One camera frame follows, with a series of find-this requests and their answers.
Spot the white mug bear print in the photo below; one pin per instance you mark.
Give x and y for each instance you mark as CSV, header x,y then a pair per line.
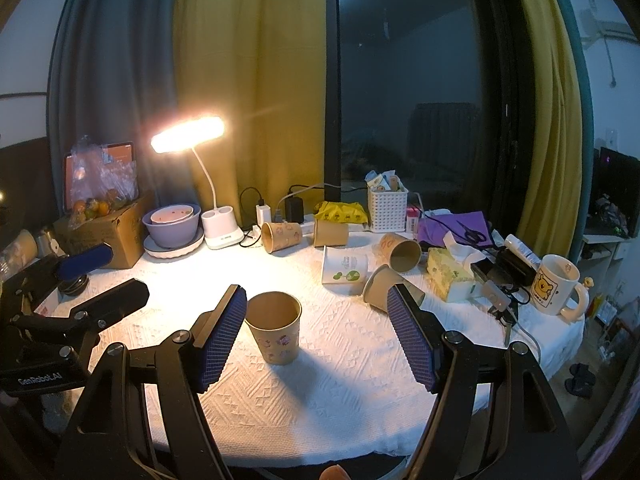
x,y
552,285

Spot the white plate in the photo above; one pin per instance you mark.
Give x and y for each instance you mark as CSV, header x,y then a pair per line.
x,y
172,254

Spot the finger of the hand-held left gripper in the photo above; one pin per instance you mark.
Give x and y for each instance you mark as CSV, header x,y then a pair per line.
x,y
112,300
82,262

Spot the yellow curtain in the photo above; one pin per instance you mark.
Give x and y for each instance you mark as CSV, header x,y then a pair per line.
x,y
250,85
542,110

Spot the white power strip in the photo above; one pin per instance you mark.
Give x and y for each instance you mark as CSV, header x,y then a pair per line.
x,y
307,221

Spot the small white bowl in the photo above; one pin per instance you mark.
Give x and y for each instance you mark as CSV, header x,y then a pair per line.
x,y
171,215

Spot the white tube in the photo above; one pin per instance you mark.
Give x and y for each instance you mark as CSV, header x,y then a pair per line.
x,y
522,249

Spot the black scissors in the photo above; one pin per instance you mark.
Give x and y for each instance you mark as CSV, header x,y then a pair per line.
x,y
472,236

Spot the black box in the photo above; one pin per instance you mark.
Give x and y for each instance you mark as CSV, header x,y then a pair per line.
x,y
515,267

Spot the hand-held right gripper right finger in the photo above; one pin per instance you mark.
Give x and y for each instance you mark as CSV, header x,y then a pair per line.
x,y
412,345

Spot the white tablecloth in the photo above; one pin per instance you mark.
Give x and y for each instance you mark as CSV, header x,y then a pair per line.
x,y
340,385

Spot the grey curtain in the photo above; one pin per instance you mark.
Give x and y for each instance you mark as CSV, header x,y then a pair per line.
x,y
110,60

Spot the cardboard box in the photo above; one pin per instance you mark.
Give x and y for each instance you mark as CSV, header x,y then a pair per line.
x,y
117,240

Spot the black monitor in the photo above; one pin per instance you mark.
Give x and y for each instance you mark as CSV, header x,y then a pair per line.
x,y
617,185

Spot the white packet green print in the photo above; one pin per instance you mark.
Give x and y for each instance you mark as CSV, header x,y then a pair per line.
x,y
345,271

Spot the white charger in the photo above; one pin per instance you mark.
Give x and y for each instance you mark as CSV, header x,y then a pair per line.
x,y
262,212

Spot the black charger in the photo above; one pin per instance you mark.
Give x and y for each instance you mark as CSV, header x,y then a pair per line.
x,y
295,209

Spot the yellow tissue pack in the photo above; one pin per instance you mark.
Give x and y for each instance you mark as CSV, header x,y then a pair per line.
x,y
447,275

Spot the purple cloth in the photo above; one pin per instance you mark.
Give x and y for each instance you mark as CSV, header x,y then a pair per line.
x,y
445,225

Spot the brown paper cup bear print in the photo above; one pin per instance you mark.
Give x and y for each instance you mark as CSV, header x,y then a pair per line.
x,y
281,236

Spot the white desk lamp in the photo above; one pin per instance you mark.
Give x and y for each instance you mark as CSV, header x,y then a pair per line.
x,y
220,232

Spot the plain brown paper cup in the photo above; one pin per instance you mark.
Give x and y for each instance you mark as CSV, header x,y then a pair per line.
x,y
377,287

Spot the brown paper cup purple print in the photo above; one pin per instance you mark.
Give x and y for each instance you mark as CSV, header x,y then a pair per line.
x,y
275,330

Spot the white air conditioner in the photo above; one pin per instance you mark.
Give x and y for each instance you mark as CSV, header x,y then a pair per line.
x,y
607,25

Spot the purple bowl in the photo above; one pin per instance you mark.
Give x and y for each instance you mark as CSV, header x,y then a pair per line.
x,y
170,237

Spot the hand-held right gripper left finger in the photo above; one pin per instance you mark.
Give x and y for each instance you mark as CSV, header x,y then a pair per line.
x,y
222,342

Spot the plastic bag of fruit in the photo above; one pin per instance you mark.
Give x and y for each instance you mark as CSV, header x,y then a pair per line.
x,y
102,185

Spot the white plastic basket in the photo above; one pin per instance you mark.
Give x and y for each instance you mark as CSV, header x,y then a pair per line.
x,y
387,212

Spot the yellow packet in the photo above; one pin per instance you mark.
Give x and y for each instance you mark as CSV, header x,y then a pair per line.
x,y
340,212

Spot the dark slippers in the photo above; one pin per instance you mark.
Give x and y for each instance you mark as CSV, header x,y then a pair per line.
x,y
580,382

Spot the pink box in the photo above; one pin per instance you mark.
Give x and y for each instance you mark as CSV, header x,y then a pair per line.
x,y
412,220

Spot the brown paper cup orange print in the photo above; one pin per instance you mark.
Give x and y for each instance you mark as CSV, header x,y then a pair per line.
x,y
402,252

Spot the grey metal device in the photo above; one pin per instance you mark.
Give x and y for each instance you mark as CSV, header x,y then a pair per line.
x,y
495,297

